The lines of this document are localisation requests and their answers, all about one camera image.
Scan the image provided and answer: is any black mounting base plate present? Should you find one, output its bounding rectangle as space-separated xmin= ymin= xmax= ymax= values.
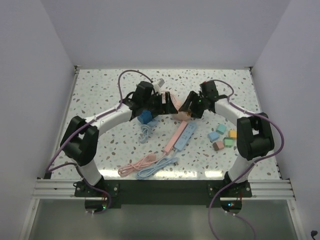
xmin=73 ymin=180 xmax=253 ymax=211

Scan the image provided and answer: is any light blue power strip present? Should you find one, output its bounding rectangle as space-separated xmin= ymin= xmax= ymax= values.
xmin=174 ymin=122 xmax=197 ymax=152

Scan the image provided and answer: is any yellow charger plug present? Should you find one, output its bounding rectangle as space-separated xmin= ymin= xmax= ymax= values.
xmin=228 ymin=129 xmax=237 ymax=140

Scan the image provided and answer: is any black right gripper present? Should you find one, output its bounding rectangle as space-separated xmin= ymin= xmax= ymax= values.
xmin=179 ymin=91 xmax=207 ymax=120

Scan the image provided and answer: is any light green charger plug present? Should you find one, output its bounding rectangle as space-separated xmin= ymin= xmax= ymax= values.
xmin=223 ymin=137 xmax=236 ymax=148

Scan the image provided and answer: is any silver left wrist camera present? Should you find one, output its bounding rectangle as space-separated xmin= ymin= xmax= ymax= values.
xmin=152 ymin=78 xmax=165 ymax=93

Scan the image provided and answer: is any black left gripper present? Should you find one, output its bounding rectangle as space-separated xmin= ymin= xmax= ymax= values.
xmin=142 ymin=91 xmax=177 ymax=115

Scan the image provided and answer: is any blue strip power cable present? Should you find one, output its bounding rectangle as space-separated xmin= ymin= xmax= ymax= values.
xmin=135 ymin=149 xmax=180 ymax=180

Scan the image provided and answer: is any pink brown charger plug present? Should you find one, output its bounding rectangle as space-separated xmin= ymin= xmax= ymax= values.
xmin=212 ymin=141 xmax=225 ymax=152

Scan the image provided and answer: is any light blue coiled cable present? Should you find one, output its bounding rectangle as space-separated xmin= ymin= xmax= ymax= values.
xmin=137 ymin=124 xmax=154 ymax=144

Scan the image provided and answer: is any pink round socket base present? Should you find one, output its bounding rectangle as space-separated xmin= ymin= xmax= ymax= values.
xmin=172 ymin=99 xmax=191 ymax=121

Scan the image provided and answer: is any turquoise charger plug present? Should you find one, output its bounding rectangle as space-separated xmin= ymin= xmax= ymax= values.
xmin=216 ymin=124 xmax=227 ymax=135

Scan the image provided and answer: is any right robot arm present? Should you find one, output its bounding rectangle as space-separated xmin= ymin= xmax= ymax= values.
xmin=179 ymin=80 xmax=275 ymax=197

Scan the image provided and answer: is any pink power strip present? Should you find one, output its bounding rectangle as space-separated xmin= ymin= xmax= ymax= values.
xmin=163 ymin=121 xmax=188 ymax=155

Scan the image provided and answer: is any light blue round socket base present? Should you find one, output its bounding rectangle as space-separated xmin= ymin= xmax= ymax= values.
xmin=146 ymin=117 xmax=159 ymax=128

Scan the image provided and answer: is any pink strip power cable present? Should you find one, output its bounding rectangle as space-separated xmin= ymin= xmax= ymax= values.
xmin=117 ymin=150 xmax=169 ymax=177

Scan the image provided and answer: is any light blue charger plug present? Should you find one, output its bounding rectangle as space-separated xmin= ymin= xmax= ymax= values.
xmin=207 ymin=131 xmax=220 ymax=142

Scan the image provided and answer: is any aluminium front rail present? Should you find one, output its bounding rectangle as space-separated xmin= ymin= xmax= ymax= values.
xmin=31 ymin=179 xmax=79 ymax=200

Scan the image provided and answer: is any blue cube socket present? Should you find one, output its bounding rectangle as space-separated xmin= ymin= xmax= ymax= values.
xmin=137 ymin=110 xmax=153 ymax=125

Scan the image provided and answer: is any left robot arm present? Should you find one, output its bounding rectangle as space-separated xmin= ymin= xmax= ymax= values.
xmin=60 ymin=78 xmax=178 ymax=196

